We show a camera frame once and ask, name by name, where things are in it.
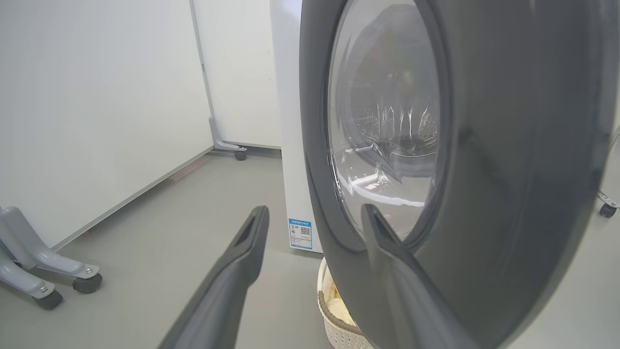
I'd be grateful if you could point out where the grey caster foot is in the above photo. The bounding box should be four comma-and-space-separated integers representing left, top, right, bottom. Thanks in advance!
0, 247, 63, 311
0, 206, 103, 294
596, 126, 620, 219
208, 116, 248, 161

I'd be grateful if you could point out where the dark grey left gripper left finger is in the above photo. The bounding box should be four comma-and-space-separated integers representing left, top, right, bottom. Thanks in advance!
157, 206, 270, 349

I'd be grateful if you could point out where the white partition panel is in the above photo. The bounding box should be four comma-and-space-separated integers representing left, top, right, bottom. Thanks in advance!
191, 0, 281, 148
0, 0, 214, 250

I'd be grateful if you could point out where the grey washing machine door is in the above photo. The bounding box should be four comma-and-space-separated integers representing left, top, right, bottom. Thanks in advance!
299, 0, 620, 349

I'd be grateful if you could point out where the blue energy label sticker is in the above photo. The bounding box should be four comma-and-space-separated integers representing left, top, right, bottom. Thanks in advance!
289, 218, 313, 250

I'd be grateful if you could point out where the white front-load washing machine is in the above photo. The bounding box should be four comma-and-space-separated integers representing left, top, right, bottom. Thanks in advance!
270, 0, 324, 254

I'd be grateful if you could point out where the cream perforated laundry basket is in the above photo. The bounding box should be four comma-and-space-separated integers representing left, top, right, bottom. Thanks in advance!
317, 257, 373, 349

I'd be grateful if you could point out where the stainless steel washing machine drum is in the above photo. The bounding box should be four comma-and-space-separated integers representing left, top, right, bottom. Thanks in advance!
349, 92, 439, 180

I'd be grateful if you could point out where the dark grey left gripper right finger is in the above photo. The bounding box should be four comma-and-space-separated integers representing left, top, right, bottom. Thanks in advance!
361, 204, 478, 349

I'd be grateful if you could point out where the cream garment with blue cuffs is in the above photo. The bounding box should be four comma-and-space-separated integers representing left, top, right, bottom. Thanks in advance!
324, 279, 357, 326

